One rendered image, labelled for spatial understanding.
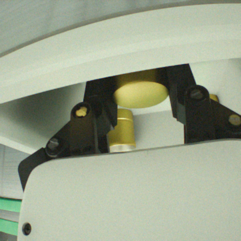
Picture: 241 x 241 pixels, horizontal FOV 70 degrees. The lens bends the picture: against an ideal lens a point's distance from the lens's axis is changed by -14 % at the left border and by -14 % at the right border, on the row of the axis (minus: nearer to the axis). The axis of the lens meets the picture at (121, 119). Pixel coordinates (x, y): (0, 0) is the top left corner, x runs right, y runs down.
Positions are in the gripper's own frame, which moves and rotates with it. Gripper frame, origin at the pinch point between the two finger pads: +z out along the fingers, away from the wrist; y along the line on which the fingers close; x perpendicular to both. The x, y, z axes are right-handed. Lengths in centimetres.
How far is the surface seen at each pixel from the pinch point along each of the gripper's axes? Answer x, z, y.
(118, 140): -9.9, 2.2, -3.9
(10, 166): -20.3, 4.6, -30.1
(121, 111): -9.2, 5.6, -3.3
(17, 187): -21.4, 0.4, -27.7
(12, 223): -25.3, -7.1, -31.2
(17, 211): -24.5, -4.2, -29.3
